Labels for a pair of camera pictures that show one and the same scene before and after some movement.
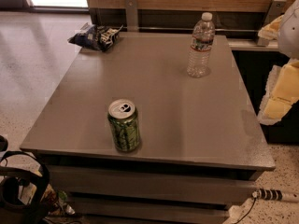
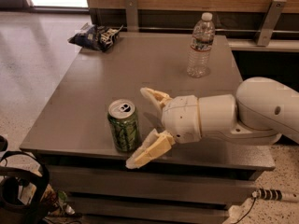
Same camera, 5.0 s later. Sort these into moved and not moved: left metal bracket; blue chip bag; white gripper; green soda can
Moved: white gripper
Not moved: blue chip bag; green soda can; left metal bracket
